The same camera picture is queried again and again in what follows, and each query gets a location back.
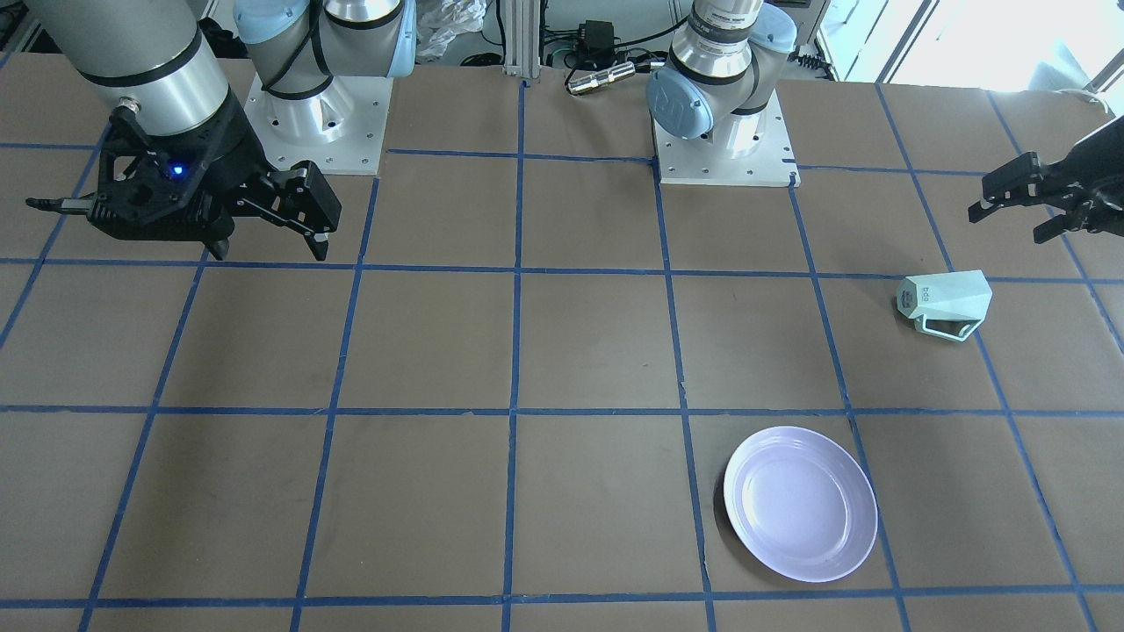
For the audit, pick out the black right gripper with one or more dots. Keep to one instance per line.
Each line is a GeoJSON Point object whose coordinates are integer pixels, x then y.
{"type": "Point", "coordinates": [230, 168]}

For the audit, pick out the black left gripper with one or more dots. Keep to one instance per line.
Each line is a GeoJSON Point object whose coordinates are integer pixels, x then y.
{"type": "Point", "coordinates": [1099, 168]}

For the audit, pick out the mint green faceted cup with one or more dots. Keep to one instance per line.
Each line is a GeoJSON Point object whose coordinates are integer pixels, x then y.
{"type": "Point", "coordinates": [949, 306]}

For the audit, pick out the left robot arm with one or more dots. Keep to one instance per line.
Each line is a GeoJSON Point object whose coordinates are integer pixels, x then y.
{"type": "Point", "coordinates": [735, 51]}

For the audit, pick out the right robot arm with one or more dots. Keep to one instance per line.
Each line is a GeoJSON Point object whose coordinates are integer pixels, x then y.
{"type": "Point", "coordinates": [156, 55]}

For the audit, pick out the lavender plate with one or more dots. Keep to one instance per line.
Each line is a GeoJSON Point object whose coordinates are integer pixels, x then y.
{"type": "Point", "coordinates": [800, 504]}

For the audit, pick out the black power adapter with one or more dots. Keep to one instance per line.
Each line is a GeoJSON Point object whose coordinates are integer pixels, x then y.
{"type": "Point", "coordinates": [596, 44]}

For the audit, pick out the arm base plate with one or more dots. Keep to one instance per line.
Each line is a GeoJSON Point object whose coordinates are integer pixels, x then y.
{"type": "Point", "coordinates": [698, 145]}
{"type": "Point", "coordinates": [341, 130]}

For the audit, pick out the aluminium frame post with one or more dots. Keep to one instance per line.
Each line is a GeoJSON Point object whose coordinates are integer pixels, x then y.
{"type": "Point", "coordinates": [521, 38]}

